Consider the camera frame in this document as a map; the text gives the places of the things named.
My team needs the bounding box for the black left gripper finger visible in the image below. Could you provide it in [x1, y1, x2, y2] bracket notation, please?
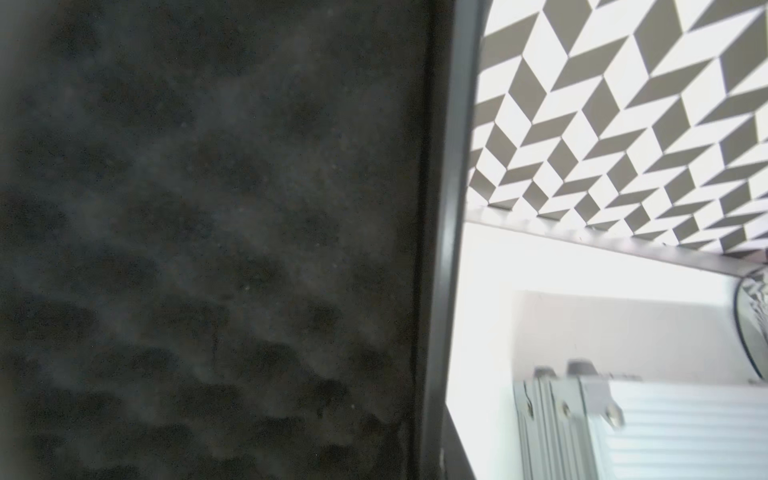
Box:
[441, 408, 476, 480]

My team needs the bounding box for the small silver poker case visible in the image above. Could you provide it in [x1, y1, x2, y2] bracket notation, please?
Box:
[514, 361, 767, 479]

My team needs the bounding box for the large black poker case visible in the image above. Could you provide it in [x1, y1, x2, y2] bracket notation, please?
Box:
[1, 1, 489, 479]

